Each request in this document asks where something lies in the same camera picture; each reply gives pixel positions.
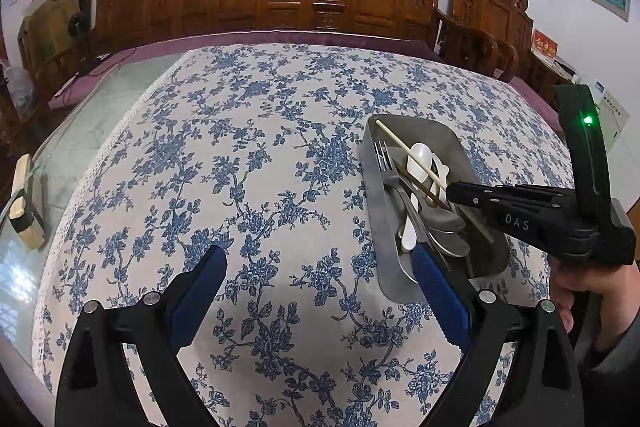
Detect stacked cardboard boxes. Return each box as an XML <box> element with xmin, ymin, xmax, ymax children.
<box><xmin>17</xmin><ymin>0</ymin><xmax>84</xmax><ymax>72</ymax></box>

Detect smiley steel spoon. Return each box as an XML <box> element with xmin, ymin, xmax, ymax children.
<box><xmin>401</xmin><ymin>187</ymin><xmax>465</xmax><ymax>233</ymax></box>

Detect red sign card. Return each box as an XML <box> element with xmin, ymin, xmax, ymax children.
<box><xmin>532</xmin><ymin>29</ymin><xmax>558</xmax><ymax>60</ymax></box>

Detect grey metal tray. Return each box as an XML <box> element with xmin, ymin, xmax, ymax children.
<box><xmin>360</xmin><ymin>114</ymin><xmax>510</xmax><ymax>303</ymax></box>

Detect white plastic fork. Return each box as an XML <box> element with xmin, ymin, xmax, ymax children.
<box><xmin>399</xmin><ymin>192</ymin><xmax>419</xmax><ymax>253</ymax></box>

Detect white device on side table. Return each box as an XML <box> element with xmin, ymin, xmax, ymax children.
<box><xmin>575</xmin><ymin>74</ymin><xmax>606</xmax><ymax>105</ymax></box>

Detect right forearm grey sleeve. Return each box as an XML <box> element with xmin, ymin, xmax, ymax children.
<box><xmin>576</xmin><ymin>314</ymin><xmax>639</xmax><ymax>381</ymax></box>

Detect purple armchair cushion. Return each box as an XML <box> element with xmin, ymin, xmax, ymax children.
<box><xmin>509</xmin><ymin>76</ymin><xmax>563</xmax><ymax>136</ymax></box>

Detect glass coffee table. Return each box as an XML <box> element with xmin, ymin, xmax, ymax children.
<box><xmin>1</xmin><ymin>53</ymin><xmax>181</xmax><ymax>362</ymax></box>

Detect blue floral tablecloth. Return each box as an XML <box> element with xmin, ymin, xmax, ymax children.
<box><xmin>32</xmin><ymin>44</ymin><xmax>573</xmax><ymax>426</ymax></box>

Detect carved wooden armchair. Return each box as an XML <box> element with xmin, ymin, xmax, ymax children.
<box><xmin>437</xmin><ymin>0</ymin><xmax>533</xmax><ymax>82</ymax></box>

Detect wooden side table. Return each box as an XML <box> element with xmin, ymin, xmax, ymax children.
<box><xmin>521</xmin><ymin>50</ymin><xmax>574</xmax><ymax>110</ymax></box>

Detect white wall panel cabinet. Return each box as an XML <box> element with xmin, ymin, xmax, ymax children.
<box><xmin>598</xmin><ymin>90</ymin><xmax>629</xmax><ymax>153</ymax></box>

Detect brown chopstick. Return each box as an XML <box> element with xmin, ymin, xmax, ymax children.
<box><xmin>393</xmin><ymin>160</ymin><xmax>450</xmax><ymax>210</ymax></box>
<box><xmin>460</xmin><ymin>225</ymin><xmax>482</xmax><ymax>279</ymax></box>

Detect small steel spoon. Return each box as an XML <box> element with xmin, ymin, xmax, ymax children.
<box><xmin>397</xmin><ymin>185</ymin><xmax>424</xmax><ymax>285</ymax></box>

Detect right hand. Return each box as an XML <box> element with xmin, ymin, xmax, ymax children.
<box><xmin>548</xmin><ymin>256</ymin><xmax>640</xmax><ymax>350</ymax></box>

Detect steel fork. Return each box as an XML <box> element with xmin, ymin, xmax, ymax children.
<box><xmin>373</xmin><ymin>141</ymin><xmax>438</xmax><ymax>254</ymax></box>

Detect cream chopstick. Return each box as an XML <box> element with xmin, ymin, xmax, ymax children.
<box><xmin>465</xmin><ymin>208</ymin><xmax>495</xmax><ymax>244</ymax></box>
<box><xmin>375</xmin><ymin>119</ymin><xmax>447</xmax><ymax>190</ymax></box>

